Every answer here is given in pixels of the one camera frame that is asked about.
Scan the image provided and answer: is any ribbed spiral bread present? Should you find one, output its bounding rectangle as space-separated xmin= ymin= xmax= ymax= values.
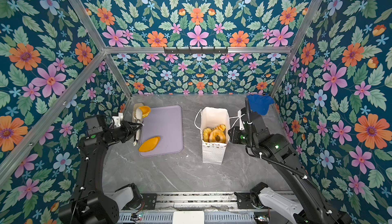
xmin=214 ymin=124 xmax=226 ymax=132

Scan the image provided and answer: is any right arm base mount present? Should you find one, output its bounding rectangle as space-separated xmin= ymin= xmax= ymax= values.
xmin=234 ymin=182 xmax=278 ymax=209

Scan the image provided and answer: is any white box on rail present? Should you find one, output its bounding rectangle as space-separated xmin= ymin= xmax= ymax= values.
xmin=172 ymin=211 xmax=205 ymax=224

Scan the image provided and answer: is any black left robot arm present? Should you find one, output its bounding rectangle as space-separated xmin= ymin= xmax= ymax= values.
xmin=58 ymin=113 xmax=143 ymax=224

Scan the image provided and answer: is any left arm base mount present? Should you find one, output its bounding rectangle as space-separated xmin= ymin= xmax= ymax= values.
xmin=110 ymin=183 xmax=157 ymax=210

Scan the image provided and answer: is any lilac plastic tray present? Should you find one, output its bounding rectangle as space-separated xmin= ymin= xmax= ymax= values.
xmin=139 ymin=105 xmax=183 ymax=157

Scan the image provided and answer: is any round yellow bun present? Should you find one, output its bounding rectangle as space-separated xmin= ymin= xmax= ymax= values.
xmin=137 ymin=106 xmax=151 ymax=118

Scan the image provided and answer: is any blue cap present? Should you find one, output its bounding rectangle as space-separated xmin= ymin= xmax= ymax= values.
xmin=247 ymin=94 xmax=275 ymax=116

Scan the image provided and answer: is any black hook rail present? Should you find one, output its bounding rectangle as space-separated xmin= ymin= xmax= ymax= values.
xmin=163 ymin=47 xmax=229 ymax=55

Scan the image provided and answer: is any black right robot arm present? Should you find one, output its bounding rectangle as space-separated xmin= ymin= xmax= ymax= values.
xmin=229 ymin=95 xmax=352 ymax=224

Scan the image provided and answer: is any large orange wedge bread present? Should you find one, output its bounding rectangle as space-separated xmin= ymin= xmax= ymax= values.
xmin=138 ymin=136 xmax=160 ymax=153

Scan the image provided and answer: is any white cartoon paper bag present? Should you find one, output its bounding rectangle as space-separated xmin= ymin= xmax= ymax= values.
xmin=194 ymin=107 xmax=241 ymax=165

